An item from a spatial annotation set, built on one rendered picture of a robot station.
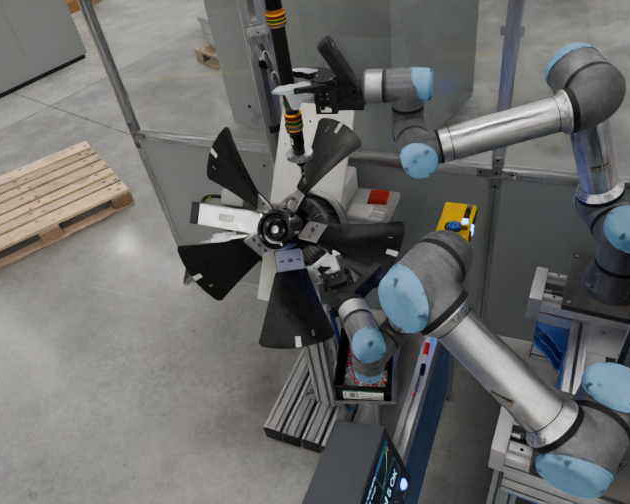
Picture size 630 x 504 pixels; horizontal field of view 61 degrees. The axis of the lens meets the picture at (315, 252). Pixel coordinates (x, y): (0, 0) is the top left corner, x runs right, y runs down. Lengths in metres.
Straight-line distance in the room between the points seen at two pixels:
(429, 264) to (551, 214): 1.28
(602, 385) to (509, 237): 1.26
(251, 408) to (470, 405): 1.01
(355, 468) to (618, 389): 0.51
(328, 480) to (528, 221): 1.50
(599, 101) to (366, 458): 0.83
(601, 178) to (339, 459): 0.95
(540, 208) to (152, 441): 1.96
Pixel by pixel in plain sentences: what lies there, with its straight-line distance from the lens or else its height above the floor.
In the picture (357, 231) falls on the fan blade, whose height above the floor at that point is 1.19.
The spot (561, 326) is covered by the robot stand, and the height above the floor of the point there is 0.90.
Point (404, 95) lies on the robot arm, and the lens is 1.26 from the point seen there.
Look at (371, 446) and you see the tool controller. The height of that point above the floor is 1.25.
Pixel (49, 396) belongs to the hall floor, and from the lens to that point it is 3.16.
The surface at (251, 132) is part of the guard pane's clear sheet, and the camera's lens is 2.44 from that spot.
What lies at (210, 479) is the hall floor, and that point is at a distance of 2.55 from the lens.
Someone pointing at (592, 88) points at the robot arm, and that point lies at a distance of 1.26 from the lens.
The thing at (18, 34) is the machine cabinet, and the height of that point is 0.51.
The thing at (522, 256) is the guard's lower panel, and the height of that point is 0.58.
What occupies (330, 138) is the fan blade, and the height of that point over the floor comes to 1.40.
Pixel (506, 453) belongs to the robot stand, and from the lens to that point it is 1.39.
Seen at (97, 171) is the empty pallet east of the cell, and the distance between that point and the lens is 4.48.
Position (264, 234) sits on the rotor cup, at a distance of 1.59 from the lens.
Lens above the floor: 2.19
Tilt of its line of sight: 41 degrees down
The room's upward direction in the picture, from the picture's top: 10 degrees counter-clockwise
